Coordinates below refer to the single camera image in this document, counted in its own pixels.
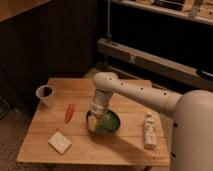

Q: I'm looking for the wooden low table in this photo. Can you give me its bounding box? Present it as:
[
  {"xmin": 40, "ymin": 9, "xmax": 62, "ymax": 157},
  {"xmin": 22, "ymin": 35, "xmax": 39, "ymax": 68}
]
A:
[{"xmin": 17, "ymin": 78, "xmax": 170, "ymax": 167}]

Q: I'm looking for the beige rectangular sponge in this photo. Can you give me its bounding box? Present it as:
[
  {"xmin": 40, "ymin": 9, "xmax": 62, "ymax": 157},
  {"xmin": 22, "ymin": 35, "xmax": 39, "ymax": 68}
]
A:
[{"xmin": 48, "ymin": 131, "xmax": 72, "ymax": 155}]

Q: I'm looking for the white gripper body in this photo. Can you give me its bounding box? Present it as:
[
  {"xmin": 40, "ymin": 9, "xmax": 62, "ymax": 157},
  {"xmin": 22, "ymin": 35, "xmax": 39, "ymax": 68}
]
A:
[{"xmin": 89, "ymin": 89, "xmax": 110, "ymax": 118}]

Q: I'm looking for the metal vertical pole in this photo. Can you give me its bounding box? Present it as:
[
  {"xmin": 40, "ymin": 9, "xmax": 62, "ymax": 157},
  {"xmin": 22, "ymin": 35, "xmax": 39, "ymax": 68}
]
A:
[{"xmin": 107, "ymin": 0, "xmax": 111, "ymax": 41}]

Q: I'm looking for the white paper cup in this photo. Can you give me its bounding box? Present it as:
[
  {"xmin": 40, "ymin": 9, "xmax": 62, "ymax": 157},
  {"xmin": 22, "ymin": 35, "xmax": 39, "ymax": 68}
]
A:
[{"xmin": 36, "ymin": 85, "xmax": 54, "ymax": 107}]

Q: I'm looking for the white bottle with label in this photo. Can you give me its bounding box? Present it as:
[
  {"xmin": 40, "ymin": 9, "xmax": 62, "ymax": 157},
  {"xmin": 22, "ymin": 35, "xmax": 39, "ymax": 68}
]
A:
[{"xmin": 144, "ymin": 115, "xmax": 157, "ymax": 149}]

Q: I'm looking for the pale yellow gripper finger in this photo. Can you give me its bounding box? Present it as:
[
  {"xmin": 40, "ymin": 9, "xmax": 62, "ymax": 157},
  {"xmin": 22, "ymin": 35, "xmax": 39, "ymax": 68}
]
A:
[{"xmin": 88, "ymin": 116, "xmax": 98, "ymax": 132}]

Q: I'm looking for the orange carrot toy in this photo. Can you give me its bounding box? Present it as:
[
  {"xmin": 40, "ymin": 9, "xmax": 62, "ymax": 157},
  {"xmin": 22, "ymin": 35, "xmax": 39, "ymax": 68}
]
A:
[{"xmin": 65, "ymin": 104, "xmax": 75, "ymax": 124}]

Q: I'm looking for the wooden shelf beam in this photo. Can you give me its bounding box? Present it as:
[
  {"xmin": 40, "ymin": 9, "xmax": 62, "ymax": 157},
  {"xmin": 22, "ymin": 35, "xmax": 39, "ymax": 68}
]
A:
[{"xmin": 97, "ymin": 38, "xmax": 213, "ymax": 91}]

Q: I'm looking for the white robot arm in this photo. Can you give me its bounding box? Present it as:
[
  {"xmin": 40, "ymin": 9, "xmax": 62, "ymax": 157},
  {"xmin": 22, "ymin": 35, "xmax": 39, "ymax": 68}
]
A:
[{"xmin": 89, "ymin": 72, "xmax": 213, "ymax": 171}]

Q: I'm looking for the green ceramic bowl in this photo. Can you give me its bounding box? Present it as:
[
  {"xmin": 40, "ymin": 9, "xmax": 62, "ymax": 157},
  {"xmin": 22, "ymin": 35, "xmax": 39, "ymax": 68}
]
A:
[{"xmin": 86, "ymin": 110, "xmax": 120, "ymax": 134}]

